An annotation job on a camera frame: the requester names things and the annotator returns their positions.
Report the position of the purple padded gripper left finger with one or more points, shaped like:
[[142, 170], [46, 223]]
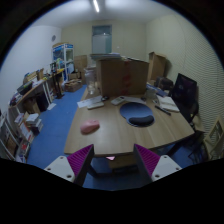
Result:
[[74, 167]]

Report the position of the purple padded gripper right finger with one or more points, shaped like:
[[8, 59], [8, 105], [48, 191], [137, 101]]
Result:
[[152, 166]]

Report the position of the dark blue mouse pad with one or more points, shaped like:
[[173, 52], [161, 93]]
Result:
[[137, 114]]

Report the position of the wooden table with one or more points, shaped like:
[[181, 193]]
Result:
[[116, 137]]

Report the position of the black pen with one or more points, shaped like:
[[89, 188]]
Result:
[[163, 110]]

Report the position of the stack of books on floor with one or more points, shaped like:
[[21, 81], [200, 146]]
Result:
[[34, 122]]

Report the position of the white paper sheet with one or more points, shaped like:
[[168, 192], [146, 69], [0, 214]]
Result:
[[90, 101]]

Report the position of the white keyboard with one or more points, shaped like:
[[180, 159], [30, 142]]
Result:
[[95, 105]]

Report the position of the open notebook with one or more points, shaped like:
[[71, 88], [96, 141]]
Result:
[[167, 103]]

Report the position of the white remote control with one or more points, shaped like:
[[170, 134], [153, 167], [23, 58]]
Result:
[[117, 100]]

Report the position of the wooden side desk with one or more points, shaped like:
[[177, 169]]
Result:
[[42, 86]]

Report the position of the black monitor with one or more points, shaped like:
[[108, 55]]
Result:
[[184, 95]]

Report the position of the cardboard box on floor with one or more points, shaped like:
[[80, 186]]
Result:
[[72, 86]]

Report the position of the clear plastic jar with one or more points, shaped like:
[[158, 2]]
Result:
[[90, 80]]

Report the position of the large cardboard box on table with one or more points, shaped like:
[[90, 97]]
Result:
[[118, 77]]

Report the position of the blue glass display cabinet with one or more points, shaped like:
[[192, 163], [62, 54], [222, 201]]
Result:
[[62, 55]]

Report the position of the window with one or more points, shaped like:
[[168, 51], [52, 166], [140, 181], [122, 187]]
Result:
[[102, 39]]

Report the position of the ceiling light tube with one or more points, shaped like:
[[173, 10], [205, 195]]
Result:
[[95, 3]]

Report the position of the tall cardboard box by wall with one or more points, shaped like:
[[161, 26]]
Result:
[[157, 63]]

